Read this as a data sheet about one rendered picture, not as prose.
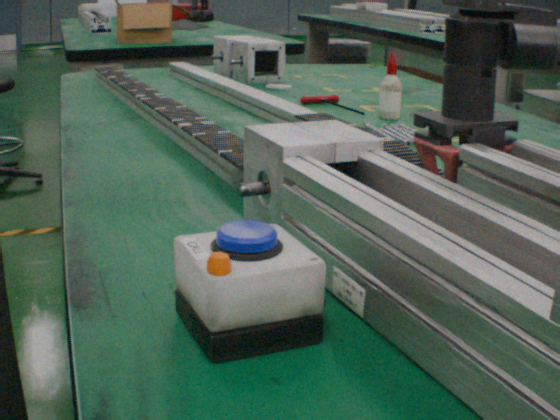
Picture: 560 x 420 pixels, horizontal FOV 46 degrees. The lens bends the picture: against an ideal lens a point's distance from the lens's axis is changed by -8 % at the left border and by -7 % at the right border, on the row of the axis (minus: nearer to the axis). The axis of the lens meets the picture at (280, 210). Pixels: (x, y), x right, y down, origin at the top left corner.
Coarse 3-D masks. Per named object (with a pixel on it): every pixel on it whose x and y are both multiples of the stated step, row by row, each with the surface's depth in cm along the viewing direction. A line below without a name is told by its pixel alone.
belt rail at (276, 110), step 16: (176, 64) 167; (192, 80) 153; (208, 80) 143; (224, 80) 141; (224, 96) 135; (240, 96) 128; (256, 96) 122; (272, 96) 123; (256, 112) 121; (272, 112) 117; (288, 112) 110; (304, 112) 109
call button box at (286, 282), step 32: (192, 256) 45; (256, 256) 45; (288, 256) 46; (192, 288) 45; (224, 288) 42; (256, 288) 43; (288, 288) 44; (320, 288) 45; (192, 320) 46; (224, 320) 43; (256, 320) 44; (288, 320) 45; (320, 320) 46; (224, 352) 44; (256, 352) 45
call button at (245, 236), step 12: (228, 228) 46; (240, 228) 46; (252, 228) 46; (264, 228) 46; (216, 240) 46; (228, 240) 45; (240, 240) 45; (252, 240) 45; (264, 240) 45; (276, 240) 46; (240, 252) 45; (252, 252) 45
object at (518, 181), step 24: (480, 144) 67; (528, 144) 69; (480, 168) 66; (504, 168) 61; (528, 168) 59; (552, 168) 65; (480, 192) 65; (504, 192) 62; (528, 192) 60; (552, 192) 56; (528, 216) 59; (552, 216) 56
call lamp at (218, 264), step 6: (216, 252) 43; (222, 252) 43; (210, 258) 42; (216, 258) 42; (222, 258) 42; (228, 258) 43; (210, 264) 42; (216, 264) 42; (222, 264) 42; (228, 264) 42; (210, 270) 42; (216, 270) 42; (222, 270) 42; (228, 270) 42
